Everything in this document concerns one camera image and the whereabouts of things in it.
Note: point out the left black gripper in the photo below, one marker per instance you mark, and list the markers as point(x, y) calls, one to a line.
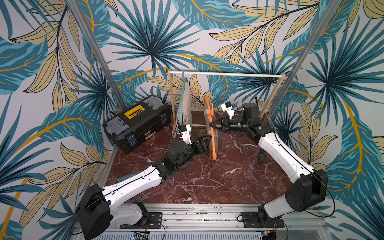
point(201, 143)

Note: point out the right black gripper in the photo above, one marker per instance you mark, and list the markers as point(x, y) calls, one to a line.
point(225, 123)

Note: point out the orange plastic hanger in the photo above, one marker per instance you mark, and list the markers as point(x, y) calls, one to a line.
point(212, 132)

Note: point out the beige knitted scarf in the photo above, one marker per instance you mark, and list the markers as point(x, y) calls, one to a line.
point(187, 107)

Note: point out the teal plastic hanger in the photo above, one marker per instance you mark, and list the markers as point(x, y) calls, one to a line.
point(180, 114)

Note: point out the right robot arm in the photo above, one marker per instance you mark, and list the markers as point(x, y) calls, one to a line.
point(309, 186)

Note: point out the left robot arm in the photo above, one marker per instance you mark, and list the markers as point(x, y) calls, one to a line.
point(98, 207)

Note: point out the black yellow toolbox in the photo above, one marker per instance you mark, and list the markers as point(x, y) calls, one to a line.
point(133, 127)

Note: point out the wooden clothes rack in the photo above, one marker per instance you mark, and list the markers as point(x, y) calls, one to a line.
point(280, 81)

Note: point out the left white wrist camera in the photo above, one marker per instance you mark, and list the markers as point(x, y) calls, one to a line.
point(185, 132)

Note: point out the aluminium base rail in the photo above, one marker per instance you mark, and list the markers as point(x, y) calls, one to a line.
point(229, 222)

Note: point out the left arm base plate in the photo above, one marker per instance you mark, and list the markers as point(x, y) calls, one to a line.
point(150, 220)

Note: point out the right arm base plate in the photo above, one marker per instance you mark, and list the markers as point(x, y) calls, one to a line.
point(260, 220)

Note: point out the right aluminium frame post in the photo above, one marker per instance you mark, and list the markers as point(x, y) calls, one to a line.
point(313, 38)

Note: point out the aluminium frame post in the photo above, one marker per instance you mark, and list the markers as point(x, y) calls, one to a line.
point(87, 31)
point(313, 38)

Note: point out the left aluminium frame post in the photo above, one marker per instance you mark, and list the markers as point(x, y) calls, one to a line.
point(87, 31)

